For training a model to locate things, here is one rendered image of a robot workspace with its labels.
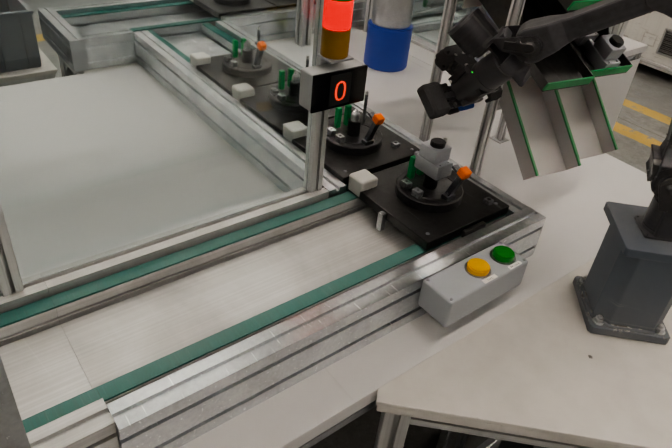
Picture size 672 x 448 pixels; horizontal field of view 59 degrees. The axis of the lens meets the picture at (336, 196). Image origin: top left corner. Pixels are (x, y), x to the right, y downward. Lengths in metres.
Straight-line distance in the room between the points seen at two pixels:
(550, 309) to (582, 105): 0.55
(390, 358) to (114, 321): 0.46
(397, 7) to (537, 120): 0.80
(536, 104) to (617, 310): 0.50
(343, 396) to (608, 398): 0.44
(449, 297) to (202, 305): 0.41
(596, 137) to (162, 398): 1.14
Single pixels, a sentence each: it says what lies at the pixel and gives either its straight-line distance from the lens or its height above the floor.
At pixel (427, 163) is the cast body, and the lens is 1.19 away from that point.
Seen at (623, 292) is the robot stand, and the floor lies 0.96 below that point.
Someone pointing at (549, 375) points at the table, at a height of 0.86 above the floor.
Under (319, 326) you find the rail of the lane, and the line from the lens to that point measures 0.94.
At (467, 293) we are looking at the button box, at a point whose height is 0.96.
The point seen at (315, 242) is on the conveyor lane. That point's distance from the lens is 1.16.
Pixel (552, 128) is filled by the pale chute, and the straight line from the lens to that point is 1.44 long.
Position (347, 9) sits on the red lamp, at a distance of 1.03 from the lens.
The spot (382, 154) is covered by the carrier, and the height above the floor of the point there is 0.97.
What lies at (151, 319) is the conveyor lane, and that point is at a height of 0.92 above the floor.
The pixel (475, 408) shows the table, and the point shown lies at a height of 0.86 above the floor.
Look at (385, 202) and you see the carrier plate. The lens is 1.20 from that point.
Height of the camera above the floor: 1.64
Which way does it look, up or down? 34 degrees down
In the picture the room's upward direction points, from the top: 6 degrees clockwise
